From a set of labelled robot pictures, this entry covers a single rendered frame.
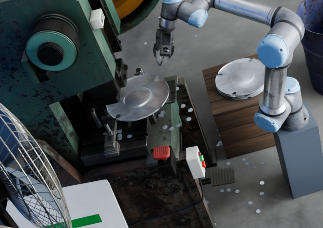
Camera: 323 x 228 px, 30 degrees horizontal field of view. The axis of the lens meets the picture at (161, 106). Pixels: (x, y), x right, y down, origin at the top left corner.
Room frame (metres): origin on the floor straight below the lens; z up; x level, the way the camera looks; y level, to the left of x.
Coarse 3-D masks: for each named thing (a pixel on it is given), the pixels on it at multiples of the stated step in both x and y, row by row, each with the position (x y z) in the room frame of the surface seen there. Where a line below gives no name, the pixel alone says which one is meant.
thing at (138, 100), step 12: (132, 84) 2.17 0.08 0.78; (144, 84) 2.13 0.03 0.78; (156, 84) 2.10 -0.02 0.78; (120, 96) 2.12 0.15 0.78; (132, 96) 2.08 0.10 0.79; (144, 96) 2.05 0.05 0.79; (156, 96) 2.02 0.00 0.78; (108, 108) 2.07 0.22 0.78; (120, 108) 2.04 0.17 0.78; (132, 108) 2.01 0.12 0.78; (144, 108) 1.98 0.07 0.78; (156, 108) 1.95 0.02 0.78; (120, 120) 1.96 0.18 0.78; (132, 120) 1.93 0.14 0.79
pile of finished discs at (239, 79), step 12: (240, 60) 2.53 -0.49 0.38; (252, 60) 2.49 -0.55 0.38; (228, 72) 2.47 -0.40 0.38; (240, 72) 2.43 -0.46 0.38; (252, 72) 2.39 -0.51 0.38; (264, 72) 2.36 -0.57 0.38; (216, 84) 2.42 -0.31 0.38; (228, 84) 2.38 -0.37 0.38; (240, 84) 2.34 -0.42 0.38; (252, 84) 2.31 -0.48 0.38; (228, 96) 2.30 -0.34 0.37; (240, 96) 2.27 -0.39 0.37; (252, 96) 2.25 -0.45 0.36
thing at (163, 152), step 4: (156, 148) 1.74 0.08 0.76; (160, 148) 1.74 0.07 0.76; (164, 148) 1.73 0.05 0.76; (168, 148) 1.72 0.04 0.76; (156, 152) 1.72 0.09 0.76; (160, 152) 1.71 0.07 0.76; (164, 152) 1.70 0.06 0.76; (168, 152) 1.70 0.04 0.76; (156, 156) 1.70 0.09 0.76; (160, 156) 1.69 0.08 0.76; (164, 156) 1.69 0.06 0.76; (168, 156) 1.69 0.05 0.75
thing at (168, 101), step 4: (172, 80) 2.09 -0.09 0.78; (168, 84) 2.07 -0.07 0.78; (172, 84) 2.06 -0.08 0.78; (172, 88) 2.04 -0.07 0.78; (172, 92) 2.01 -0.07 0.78; (168, 96) 1.99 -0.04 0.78; (172, 96) 1.99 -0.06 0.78; (168, 100) 1.97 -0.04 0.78; (172, 100) 1.96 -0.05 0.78; (164, 104) 1.97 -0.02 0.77; (156, 112) 2.05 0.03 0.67; (152, 116) 2.01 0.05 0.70; (156, 116) 2.02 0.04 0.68; (152, 120) 2.01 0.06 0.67; (156, 120) 2.01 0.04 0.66
